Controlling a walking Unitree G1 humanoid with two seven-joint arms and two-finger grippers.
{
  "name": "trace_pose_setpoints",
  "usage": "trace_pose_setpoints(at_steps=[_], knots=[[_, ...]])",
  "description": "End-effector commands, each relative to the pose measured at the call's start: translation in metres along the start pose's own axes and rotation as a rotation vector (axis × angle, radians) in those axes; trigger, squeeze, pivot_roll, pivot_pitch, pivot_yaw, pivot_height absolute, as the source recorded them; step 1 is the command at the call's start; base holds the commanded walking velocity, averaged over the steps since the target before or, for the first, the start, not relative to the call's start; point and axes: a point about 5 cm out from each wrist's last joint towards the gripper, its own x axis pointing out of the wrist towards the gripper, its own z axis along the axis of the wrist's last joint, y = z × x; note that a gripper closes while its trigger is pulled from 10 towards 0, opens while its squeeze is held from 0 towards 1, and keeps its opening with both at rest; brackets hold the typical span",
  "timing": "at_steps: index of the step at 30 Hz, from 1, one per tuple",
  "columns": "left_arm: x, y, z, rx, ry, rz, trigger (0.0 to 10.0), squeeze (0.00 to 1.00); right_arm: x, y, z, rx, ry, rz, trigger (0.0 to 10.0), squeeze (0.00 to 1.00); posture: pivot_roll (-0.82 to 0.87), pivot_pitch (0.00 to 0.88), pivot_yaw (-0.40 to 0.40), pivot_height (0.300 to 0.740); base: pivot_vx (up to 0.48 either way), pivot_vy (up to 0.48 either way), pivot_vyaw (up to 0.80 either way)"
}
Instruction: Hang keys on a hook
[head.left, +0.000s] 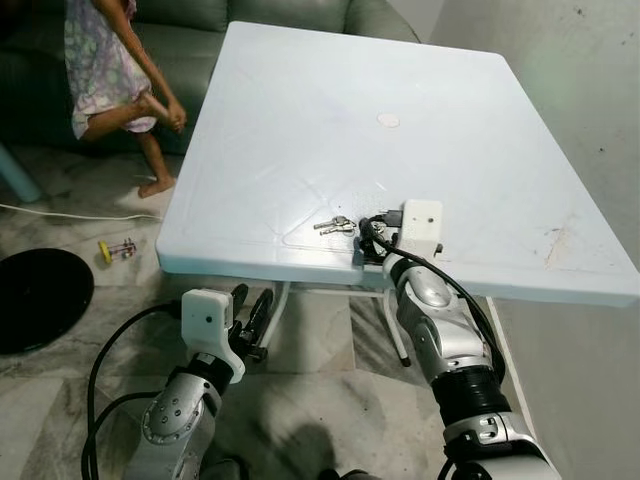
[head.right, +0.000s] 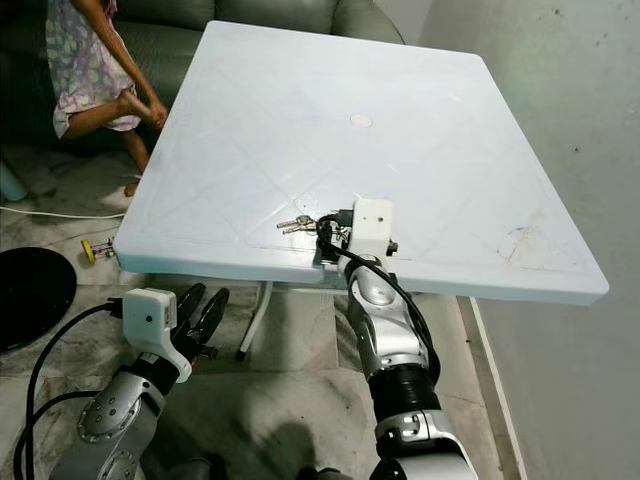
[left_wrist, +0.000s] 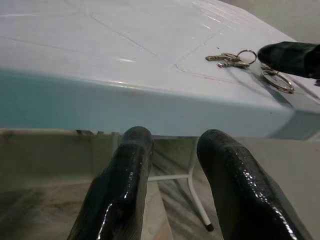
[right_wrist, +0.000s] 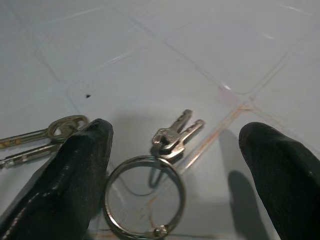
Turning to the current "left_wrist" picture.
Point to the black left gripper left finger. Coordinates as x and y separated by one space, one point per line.
117 190

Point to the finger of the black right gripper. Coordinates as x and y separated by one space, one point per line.
285 57

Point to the light blue plastic table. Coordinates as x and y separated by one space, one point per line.
100 50

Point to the large silver key rings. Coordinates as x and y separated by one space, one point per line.
290 88

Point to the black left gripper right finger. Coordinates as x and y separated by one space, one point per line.
240 190

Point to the white metal table leg frame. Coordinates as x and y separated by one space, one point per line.
170 177

